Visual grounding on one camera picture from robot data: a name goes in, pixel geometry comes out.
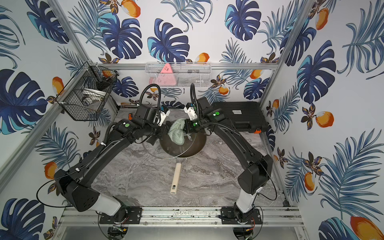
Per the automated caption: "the green fluffy cloth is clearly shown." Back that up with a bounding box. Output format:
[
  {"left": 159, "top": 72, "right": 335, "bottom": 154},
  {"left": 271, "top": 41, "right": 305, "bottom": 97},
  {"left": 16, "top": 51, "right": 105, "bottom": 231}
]
[{"left": 168, "top": 119, "right": 186, "bottom": 146}]

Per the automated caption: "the glass pot lid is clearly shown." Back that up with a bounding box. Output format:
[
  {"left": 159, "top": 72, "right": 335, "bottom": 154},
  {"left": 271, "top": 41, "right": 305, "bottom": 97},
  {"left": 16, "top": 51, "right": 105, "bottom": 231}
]
[{"left": 142, "top": 133, "right": 207, "bottom": 160}]

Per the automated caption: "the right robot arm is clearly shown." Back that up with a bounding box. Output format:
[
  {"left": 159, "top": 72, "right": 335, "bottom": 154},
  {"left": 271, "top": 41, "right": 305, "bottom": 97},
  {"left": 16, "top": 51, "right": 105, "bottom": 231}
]
[{"left": 184, "top": 96, "right": 273, "bottom": 224}]

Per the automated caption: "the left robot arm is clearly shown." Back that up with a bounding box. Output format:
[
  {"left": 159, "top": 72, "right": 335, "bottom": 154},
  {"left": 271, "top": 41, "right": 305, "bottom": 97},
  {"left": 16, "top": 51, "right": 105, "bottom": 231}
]
[{"left": 54, "top": 104, "right": 170, "bottom": 223}]

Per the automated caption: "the white mesh shelf basket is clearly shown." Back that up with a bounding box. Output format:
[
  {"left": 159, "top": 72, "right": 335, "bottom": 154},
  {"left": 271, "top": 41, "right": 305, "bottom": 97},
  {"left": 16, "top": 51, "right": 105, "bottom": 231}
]
[{"left": 145, "top": 62, "right": 212, "bottom": 88}]

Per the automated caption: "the pink triangular object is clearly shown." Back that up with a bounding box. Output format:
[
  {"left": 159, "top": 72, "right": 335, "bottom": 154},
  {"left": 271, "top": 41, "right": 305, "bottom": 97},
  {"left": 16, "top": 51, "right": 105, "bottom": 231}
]
[{"left": 154, "top": 63, "right": 177, "bottom": 87}]

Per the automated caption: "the black tool case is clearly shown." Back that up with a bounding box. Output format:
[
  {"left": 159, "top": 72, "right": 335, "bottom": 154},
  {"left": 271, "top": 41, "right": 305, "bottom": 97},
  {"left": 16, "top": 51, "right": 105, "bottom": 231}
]
[{"left": 212, "top": 102, "right": 268, "bottom": 134}]

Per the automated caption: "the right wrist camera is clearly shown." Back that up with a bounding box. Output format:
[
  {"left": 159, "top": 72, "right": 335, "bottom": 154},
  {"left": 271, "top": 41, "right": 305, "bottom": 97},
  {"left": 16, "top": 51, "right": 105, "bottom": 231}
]
[{"left": 184, "top": 103, "right": 198, "bottom": 121}]

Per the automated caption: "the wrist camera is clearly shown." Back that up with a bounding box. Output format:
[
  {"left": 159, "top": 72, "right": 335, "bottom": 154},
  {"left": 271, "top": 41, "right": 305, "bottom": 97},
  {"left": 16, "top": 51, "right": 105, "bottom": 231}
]
[
  {"left": 184, "top": 103, "right": 198, "bottom": 121},
  {"left": 158, "top": 105, "right": 170, "bottom": 127}
]

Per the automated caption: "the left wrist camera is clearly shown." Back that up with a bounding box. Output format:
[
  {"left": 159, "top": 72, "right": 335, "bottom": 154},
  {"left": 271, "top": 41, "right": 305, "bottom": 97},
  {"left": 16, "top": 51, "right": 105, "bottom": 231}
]
[{"left": 158, "top": 105, "right": 170, "bottom": 127}]

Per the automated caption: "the frying pan with cream handle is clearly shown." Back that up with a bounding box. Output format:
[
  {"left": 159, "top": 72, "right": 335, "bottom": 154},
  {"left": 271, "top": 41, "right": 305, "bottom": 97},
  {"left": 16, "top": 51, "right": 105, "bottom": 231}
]
[{"left": 160, "top": 130, "right": 207, "bottom": 195}]

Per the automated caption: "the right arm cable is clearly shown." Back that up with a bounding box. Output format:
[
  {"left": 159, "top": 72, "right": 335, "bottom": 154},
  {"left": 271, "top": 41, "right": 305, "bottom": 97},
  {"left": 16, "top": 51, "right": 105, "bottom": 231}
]
[{"left": 189, "top": 83, "right": 201, "bottom": 121}]

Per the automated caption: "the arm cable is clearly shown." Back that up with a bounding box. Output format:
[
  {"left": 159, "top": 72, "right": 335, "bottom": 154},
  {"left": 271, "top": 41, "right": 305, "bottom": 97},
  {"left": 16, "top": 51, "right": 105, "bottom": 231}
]
[
  {"left": 138, "top": 83, "right": 162, "bottom": 112},
  {"left": 189, "top": 83, "right": 201, "bottom": 121}
]

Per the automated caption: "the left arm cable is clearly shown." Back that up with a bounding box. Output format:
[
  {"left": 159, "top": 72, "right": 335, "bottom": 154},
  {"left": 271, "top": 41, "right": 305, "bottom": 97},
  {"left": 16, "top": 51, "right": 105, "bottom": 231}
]
[{"left": 138, "top": 83, "right": 162, "bottom": 112}]

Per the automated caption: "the black wire basket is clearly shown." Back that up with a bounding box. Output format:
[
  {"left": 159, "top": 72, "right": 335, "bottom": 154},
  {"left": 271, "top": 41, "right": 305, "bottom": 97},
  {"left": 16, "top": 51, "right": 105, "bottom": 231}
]
[{"left": 55, "top": 62, "right": 119, "bottom": 122}]

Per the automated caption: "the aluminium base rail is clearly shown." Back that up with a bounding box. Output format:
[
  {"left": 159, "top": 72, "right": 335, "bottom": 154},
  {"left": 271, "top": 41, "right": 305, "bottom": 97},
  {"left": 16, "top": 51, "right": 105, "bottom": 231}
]
[{"left": 59, "top": 207, "right": 304, "bottom": 228}]

